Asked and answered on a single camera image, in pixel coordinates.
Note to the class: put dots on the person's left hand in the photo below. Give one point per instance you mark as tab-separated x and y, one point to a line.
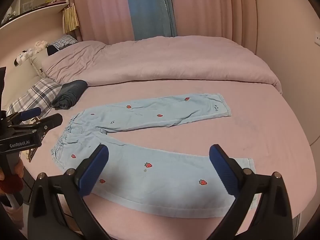
19	167

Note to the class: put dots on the light blue strawberry pants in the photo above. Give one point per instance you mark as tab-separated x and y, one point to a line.
150	155

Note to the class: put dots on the white wall socket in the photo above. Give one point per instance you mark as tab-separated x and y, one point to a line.
317	38

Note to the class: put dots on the pink duvet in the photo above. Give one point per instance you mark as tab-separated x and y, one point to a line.
170	60

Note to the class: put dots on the dark plaid cloth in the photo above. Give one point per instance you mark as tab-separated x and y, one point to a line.
63	41

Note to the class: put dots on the dark folded cloth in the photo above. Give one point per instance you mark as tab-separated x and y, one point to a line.
70	93

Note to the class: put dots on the grey plaid pillow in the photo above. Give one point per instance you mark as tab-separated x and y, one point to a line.
37	92

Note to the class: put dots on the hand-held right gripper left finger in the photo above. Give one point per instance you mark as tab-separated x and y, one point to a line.
93	170

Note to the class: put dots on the blue curtain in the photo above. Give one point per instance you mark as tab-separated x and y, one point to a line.
150	7

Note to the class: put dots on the yellow hanging tassel bundle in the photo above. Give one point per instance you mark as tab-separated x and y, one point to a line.
70	18

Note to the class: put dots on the pink curtain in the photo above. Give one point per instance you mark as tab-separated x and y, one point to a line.
212	7
102	10

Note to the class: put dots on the white and black plush toy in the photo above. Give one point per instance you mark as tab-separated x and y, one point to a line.
23	56

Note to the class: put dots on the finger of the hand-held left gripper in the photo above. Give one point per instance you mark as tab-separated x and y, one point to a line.
30	113
50	123

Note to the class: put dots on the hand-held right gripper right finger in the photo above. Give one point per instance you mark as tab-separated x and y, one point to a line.
225	170

